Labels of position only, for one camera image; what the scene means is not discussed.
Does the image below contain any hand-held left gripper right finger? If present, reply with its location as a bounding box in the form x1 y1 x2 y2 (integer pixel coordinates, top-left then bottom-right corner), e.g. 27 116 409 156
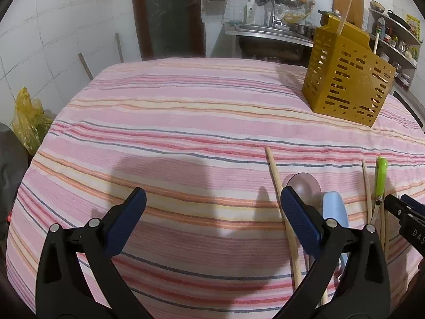
280 186 391 319

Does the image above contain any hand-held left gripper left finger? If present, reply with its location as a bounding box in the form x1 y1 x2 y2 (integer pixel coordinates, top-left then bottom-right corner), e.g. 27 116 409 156
35 187 156 319

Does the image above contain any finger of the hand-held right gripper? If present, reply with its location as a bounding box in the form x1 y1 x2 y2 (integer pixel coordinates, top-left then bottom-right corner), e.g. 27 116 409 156
384 194 414 223
400 194 425 218

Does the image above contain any green handled knife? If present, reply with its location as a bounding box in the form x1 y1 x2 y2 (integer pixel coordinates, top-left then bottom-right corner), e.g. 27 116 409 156
371 157 389 225

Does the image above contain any thick long wooden chopstick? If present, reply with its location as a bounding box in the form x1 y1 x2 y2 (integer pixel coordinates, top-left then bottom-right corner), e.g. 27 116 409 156
265 146 303 291

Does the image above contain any yellow slotted utensil holder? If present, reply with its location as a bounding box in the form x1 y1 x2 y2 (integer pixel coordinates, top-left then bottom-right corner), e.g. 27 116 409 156
301 16 397 127

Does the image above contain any thin wooden chopstick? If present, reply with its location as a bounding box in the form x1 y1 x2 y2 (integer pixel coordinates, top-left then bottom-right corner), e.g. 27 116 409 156
361 159 374 225
380 203 390 251

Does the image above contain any pink plastic spoon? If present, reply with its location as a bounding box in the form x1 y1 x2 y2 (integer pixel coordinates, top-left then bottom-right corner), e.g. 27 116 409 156
286 173 322 271

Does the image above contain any light blue plastic spoon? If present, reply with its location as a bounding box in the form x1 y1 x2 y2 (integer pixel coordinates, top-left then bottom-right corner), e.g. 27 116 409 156
322 191 350 275

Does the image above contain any brown kitchen counter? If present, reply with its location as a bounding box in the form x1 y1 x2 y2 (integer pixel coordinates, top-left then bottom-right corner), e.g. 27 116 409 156
392 85 425 128

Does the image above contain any pink striped tablecloth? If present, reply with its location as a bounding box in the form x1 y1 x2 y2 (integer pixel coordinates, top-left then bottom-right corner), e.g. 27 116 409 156
5 56 425 319

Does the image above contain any dark cloth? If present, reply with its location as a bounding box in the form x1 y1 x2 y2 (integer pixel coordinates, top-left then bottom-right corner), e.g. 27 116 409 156
0 123 30 240

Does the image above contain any yellow plastic bag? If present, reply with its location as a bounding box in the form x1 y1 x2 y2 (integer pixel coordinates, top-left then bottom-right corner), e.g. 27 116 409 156
11 87 54 156

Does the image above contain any leaning wooden stick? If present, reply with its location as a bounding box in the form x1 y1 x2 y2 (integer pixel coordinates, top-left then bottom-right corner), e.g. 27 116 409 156
114 33 124 63
78 52 94 81

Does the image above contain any grey corner shelf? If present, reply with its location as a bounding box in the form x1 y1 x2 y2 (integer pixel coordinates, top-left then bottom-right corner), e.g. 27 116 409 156
368 7 422 85

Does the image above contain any steel kitchen sink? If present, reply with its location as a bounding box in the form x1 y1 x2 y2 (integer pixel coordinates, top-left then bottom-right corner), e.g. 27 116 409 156
224 23 314 62

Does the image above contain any steel cup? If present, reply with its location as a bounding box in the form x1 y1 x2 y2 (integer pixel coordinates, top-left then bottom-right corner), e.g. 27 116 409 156
292 23 314 37

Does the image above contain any rectangular wooden cutting board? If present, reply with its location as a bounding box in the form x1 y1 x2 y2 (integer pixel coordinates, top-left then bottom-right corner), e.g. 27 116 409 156
333 0 365 29

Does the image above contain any yellow plastic strainer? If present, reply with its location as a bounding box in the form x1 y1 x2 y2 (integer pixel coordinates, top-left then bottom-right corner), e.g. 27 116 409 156
282 11 311 24

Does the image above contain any steel faucet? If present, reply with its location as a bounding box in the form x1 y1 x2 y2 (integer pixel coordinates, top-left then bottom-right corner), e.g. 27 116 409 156
266 0 283 27

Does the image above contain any dark wooden glass door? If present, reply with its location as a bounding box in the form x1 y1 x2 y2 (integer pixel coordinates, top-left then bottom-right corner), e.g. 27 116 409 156
130 0 207 61

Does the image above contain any white dish soap bottle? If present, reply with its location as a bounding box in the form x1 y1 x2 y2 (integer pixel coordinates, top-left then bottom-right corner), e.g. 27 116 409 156
245 0 257 25

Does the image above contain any yellow wall poster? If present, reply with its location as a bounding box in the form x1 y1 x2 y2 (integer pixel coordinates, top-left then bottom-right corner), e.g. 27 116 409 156
406 14 422 37

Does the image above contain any black pan with handles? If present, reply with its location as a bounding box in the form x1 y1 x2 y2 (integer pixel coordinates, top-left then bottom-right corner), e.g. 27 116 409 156
387 9 412 29

